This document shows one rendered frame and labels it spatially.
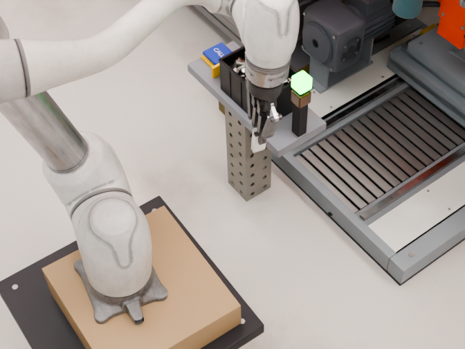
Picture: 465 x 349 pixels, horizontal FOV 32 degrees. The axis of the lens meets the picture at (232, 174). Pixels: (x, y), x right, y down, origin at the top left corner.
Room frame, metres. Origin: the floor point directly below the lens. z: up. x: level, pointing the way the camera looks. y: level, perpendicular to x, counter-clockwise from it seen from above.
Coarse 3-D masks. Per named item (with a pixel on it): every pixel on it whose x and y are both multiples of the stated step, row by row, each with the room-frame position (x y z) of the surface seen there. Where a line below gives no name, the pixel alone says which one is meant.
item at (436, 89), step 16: (400, 48) 2.12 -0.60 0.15; (400, 64) 2.05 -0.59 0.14; (416, 64) 2.04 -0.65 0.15; (416, 80) 1.98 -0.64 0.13; (432, 80) 1.96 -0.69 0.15; (432, 96) 1.92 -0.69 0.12; (448, 96) 1.87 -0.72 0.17; (464, 96) 1.88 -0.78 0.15; (448, 112) 1.85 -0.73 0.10; (464, 112) 1.81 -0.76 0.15
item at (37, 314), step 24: (192, 240) 1.24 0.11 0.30; (48, 264) 1.18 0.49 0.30; (0, 288) 1.11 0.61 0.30; (24, 288) 1.11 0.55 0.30; (48, 288) 1.11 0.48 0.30; (24, 312) 1.04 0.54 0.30; (48, 312) 1.04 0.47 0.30; (24, 336) 0.98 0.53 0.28; (48, 336) 0.97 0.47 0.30; (72, 336) 0.97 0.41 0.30; (240, 336) 0.95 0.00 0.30
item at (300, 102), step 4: (292, 92) 1.47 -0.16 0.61; (308, 92) 1.47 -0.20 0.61; (292, 96) 1.47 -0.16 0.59; (296, 96) 1.46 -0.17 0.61; (300, 96) 1.45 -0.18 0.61; (304, 96) 1.45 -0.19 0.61; (308, 96) 1.46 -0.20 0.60; (292, 100) 1.47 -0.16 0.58; (296, 100) 1.46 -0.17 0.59; (300, 100) 1.45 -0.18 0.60; (304, 100) 1.45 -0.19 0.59; (308, 100) 1.46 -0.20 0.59; (296, 104) 1.46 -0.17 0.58; (300, 104) 1.45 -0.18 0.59; (304, 104) 1.45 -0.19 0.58
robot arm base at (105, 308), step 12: (84, 276) 1.05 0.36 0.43; (156, 276) 1.05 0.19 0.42; (144, 288) 1.00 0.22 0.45; (156, 288) 1.02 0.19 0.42; (96, 300) 0.99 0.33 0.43; (108, 300) 0.98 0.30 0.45; (120, 300) 0.97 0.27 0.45; (132, 300) 0.98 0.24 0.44; (144, 300) 0.99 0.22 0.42; (156, 300) 1.00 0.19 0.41; (96, 312) 0.96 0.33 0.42; (108, 312) 0.96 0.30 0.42; (120, 312) 0.96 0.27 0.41; (132, 312) 0.95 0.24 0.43
